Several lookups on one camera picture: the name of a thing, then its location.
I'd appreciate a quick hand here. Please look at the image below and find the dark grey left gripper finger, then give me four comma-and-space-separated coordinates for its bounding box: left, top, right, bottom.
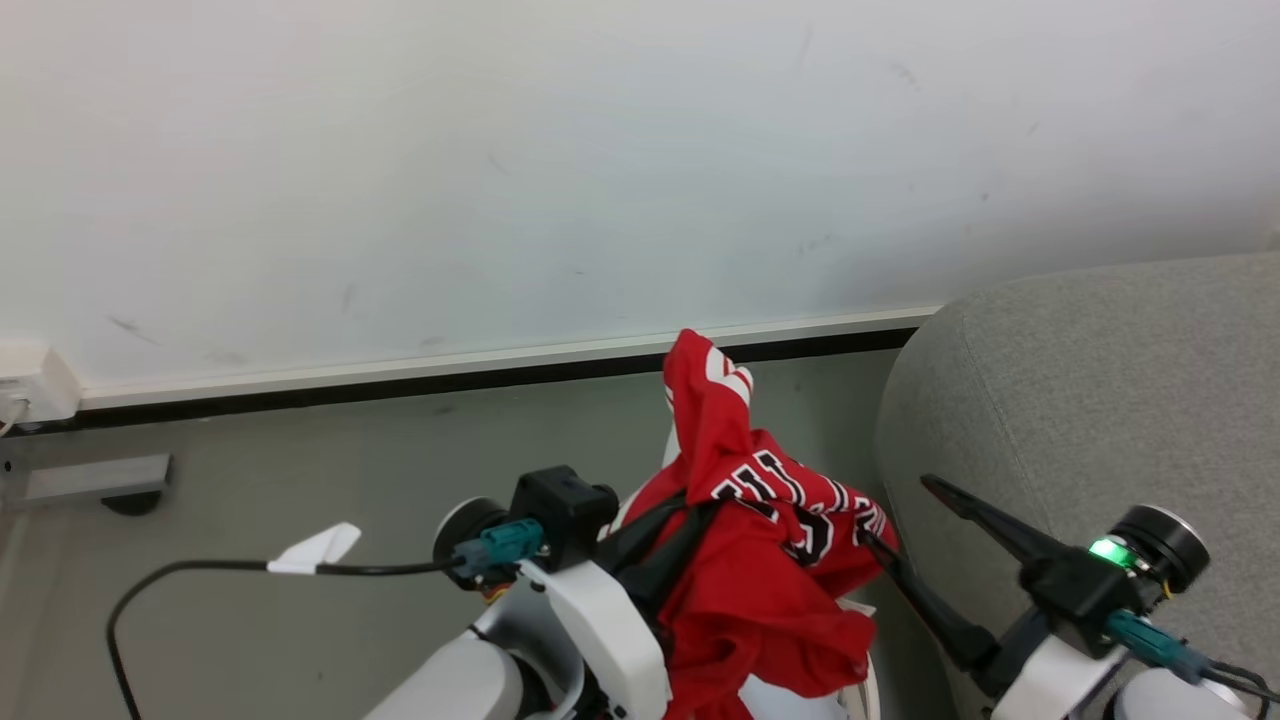
629, 502, 724, 622
597, 491, 694, 567

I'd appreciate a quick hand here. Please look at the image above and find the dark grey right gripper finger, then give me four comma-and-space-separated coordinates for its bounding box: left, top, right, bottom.
919, 475, 1072, 572
867, 539, 1002, 672

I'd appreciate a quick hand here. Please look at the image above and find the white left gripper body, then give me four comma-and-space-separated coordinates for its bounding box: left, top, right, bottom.
518, 558, 674, 720

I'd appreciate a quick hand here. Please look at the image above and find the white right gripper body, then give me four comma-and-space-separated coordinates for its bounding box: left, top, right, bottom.
974, 610, 1127, 720

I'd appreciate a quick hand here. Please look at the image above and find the red basketball jersey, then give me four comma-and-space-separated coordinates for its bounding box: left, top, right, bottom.
620, 328, 901, 720

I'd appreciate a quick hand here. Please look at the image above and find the black round right gripper motor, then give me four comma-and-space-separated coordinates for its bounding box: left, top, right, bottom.
1088, 504, 1212, 595

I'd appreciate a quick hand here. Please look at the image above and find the grey fabric sofa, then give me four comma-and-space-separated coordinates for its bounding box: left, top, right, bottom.
874, 250, 1280, 720

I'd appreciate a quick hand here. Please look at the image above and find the white and black baseboard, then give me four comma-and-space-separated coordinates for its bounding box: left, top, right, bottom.
0, 305, 943, 437

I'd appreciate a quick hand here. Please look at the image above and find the black cable with teal plug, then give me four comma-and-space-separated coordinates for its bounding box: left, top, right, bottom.
105, 518, 547, 720
1104, 609, 1280, 707

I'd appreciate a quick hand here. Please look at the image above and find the white paper cable tag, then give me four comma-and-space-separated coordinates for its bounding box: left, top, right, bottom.
267, 521, 362, 577

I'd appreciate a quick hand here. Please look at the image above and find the grey metal floor bracket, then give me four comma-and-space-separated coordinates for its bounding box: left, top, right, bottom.
0, 453, 174, 518

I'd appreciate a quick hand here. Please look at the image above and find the white wall socket box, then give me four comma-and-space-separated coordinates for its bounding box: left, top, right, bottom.
0, 343, 84, 427

